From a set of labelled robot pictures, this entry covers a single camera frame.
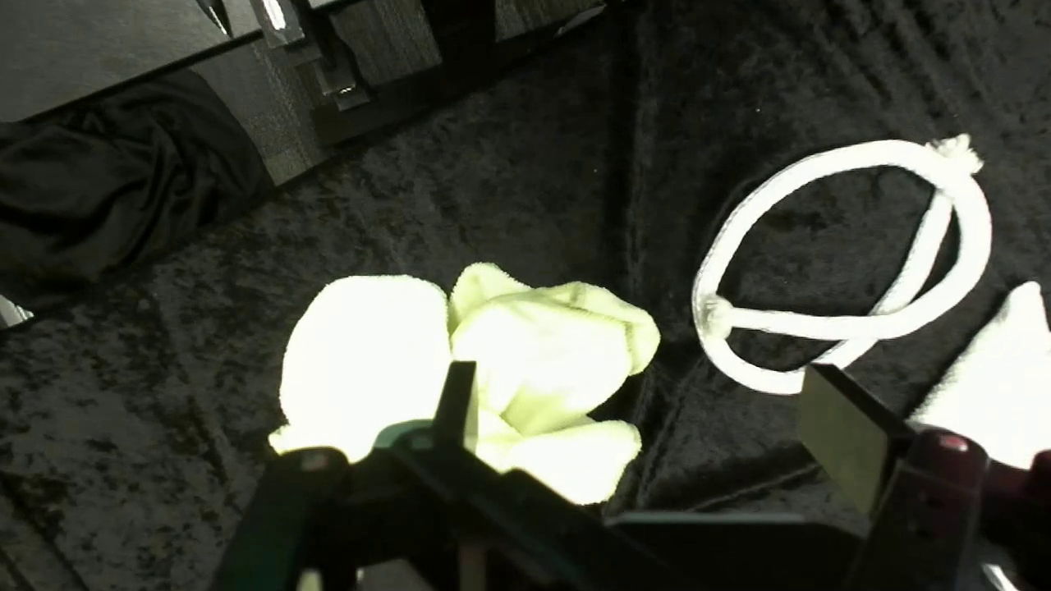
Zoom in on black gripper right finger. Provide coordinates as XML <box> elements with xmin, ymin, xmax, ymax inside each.
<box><xmin>793</xmin><ymin>362</ymin><xmax>1051</xmax><ymax>591</ymax></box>

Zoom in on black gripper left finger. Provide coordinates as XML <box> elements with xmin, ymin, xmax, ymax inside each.
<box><xmin>209</xmin><ymin>357</ymin><xmax>617</xmax><ymax>591</ymax></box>

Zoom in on pale green towel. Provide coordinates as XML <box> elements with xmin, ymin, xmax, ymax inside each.
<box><xmin>267</xmin><ymin>261</ymin><xmax>665</xmax><ymax>508</ymax></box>

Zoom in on black velvet table cloth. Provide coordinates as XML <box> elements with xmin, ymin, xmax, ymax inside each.
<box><xmin>0</xmin><ymin>0</ymin><xmax>1051</xmax><ymax>591</ymax></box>

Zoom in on black fabric bundle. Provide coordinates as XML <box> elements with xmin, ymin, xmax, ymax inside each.
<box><xmin>0</xmin><ymin>69</ymin><xmax>275</xmax><ymax>293</ymax></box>

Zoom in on white rope ring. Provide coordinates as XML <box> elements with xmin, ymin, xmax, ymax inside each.
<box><xmin>689</xmin><ymin>130</ymin><xmax>999</xmax><ymax>402</ymax></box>

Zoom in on black metal frame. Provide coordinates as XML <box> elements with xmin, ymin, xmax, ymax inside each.
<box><xmin>182</xmin><ymin>0</ymin><xmax>612</xmax><ymax>192</ymax></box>

